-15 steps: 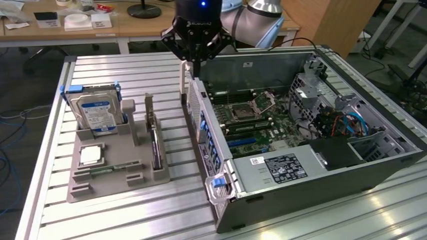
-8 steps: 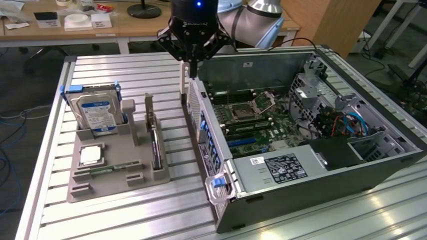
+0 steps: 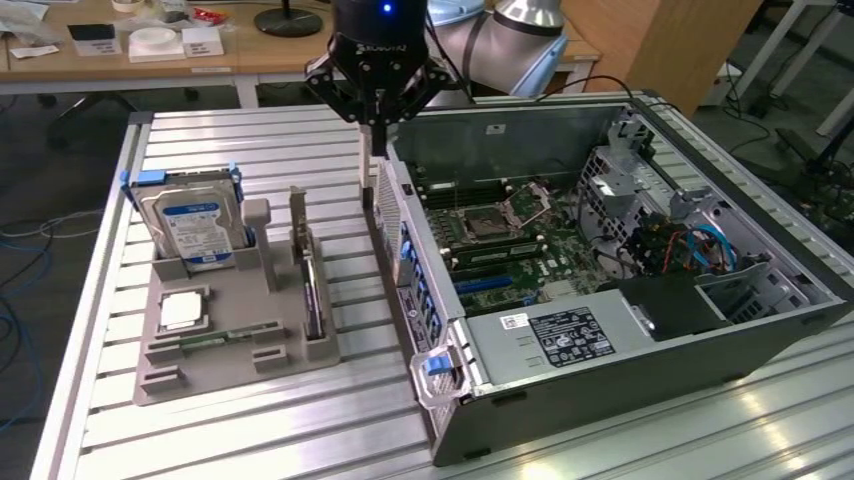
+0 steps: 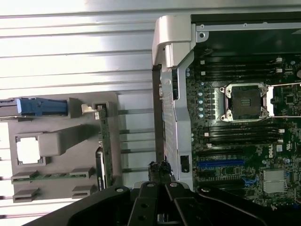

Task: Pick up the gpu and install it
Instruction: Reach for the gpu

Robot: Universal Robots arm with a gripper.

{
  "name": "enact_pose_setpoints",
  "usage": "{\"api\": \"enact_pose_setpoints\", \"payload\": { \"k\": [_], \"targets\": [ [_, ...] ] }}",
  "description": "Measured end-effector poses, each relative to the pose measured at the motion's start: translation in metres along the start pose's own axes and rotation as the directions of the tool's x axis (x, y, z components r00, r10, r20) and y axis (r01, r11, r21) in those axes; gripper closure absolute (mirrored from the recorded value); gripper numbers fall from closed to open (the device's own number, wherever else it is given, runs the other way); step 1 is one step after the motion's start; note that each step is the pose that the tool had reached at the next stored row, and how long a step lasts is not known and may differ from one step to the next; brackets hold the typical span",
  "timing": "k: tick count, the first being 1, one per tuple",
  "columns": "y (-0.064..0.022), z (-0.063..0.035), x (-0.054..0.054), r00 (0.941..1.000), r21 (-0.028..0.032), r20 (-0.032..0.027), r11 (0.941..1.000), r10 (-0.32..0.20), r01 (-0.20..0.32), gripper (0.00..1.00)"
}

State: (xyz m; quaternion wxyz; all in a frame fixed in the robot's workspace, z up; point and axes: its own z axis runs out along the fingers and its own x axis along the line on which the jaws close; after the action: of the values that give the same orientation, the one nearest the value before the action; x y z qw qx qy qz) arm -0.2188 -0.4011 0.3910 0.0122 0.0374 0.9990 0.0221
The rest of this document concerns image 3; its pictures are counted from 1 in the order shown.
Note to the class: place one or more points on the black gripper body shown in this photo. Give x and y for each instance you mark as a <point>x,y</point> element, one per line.
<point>377,45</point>

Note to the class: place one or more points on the graphics card with black fan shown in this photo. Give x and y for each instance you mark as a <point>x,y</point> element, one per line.
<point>309,280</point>

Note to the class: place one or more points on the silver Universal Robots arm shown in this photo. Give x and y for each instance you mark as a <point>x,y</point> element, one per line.
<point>497,45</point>

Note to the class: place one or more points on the wooden desk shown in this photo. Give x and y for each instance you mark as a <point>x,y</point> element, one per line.
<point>268,55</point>

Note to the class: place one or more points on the black round lamp base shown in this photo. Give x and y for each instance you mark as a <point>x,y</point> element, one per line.
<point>289,22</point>

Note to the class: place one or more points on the black RAM slot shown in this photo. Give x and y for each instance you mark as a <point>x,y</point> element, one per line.
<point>464,189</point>

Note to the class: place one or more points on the plain white box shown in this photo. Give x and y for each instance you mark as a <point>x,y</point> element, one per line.
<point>202,42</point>

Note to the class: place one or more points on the red packet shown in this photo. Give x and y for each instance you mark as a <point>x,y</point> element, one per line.
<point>209,15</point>

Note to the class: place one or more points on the metal socket cover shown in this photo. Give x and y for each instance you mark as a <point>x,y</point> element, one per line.
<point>531,200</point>

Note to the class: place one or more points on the white box with round tape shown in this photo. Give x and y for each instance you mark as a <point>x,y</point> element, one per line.
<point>157,45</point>

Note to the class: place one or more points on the CPU socket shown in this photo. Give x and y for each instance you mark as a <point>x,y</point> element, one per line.
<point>484,225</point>

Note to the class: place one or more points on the installed RAM stick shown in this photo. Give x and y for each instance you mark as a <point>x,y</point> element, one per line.
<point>495,254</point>

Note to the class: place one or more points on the perforated metal disk bay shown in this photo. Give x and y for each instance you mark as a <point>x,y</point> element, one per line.
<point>615,190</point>

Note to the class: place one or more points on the white box with black top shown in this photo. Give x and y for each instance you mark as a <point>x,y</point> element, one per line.
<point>96,40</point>

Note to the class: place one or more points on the black chair base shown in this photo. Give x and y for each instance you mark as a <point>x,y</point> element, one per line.
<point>81,107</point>

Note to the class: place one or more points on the green motherboard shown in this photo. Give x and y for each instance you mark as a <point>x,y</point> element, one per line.
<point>568,250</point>

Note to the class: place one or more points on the blue expansion slot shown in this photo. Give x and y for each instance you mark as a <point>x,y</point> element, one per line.
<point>484,285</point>

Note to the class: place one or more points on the wooden cabinet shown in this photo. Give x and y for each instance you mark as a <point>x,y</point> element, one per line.
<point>701,50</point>

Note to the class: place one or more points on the silver chipset heat sink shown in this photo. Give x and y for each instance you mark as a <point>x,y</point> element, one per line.
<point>561,291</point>

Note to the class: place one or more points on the white paper label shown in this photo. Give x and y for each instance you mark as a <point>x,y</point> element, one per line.
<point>34,51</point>

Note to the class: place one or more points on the grey plastic parts rack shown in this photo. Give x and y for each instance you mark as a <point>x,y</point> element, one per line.
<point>234,310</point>

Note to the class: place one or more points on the silver CPU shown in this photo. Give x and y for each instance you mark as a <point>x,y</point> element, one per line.
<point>182,310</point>

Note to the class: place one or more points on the green RAM stick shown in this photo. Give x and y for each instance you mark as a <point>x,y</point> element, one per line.
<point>214,339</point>

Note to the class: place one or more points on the grey power supply unit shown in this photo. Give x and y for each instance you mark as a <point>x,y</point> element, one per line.
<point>501,350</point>

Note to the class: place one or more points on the blue case latch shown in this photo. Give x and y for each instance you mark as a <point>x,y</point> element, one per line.
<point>441,362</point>

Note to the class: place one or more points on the black plastic shroud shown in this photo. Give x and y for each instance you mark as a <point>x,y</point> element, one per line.
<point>668,305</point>

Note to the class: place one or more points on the open metal disk bay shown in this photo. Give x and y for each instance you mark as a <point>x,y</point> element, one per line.
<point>768,290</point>

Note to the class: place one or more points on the open black PC case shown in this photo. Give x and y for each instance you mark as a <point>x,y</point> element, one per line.
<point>601,415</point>

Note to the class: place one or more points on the hard disk with blue bracket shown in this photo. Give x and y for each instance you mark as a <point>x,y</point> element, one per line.
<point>194,225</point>

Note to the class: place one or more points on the white desk frame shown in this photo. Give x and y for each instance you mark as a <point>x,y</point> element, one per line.
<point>801,45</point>

